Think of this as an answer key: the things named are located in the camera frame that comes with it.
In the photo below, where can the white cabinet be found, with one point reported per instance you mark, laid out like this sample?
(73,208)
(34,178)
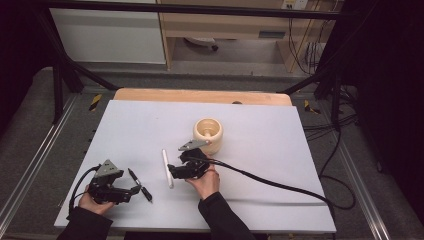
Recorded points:
(106,36)

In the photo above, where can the white wall socket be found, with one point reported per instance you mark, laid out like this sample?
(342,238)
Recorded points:
(295,4)

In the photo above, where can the aluminium floor rail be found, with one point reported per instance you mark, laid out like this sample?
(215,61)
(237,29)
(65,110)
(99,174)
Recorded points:
(33,166)
(365,196)

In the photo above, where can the wooden pen holder cup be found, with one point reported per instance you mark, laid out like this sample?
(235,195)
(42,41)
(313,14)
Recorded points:
(215,143)

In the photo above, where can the light wooden desk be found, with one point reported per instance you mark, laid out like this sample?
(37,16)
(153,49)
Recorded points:
(216,25)

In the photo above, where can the white chair base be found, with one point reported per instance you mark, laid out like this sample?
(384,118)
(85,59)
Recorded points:
(201,41)

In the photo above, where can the person's left hand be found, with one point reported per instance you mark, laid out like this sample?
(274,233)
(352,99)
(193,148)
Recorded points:
(95,206)

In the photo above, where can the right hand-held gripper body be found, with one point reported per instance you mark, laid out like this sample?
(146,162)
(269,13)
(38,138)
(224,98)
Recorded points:
(196,170)

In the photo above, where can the black metal frame bar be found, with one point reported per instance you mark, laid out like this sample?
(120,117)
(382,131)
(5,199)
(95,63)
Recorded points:
(200,8)

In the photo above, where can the long white pen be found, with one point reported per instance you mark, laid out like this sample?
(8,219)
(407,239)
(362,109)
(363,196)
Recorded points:
(166,163)

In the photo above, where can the pale grey table mat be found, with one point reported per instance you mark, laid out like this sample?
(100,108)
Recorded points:
(260,150)

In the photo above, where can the black curtain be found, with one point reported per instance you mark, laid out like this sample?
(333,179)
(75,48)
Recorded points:
(390,83)
(20,50)

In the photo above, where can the yellow black tape marker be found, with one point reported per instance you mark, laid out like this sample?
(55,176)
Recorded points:
(95,102)
(311,107)

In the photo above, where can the black metal stand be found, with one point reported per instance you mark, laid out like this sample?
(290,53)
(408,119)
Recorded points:
(57,90)
(336,96)

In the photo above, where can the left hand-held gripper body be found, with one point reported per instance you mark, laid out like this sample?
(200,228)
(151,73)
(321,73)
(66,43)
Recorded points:
(106,195)

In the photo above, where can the black pen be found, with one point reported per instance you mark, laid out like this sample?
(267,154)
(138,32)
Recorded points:
(140,184)

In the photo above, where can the person's right hand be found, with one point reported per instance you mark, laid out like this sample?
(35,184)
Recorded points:
(206,185)

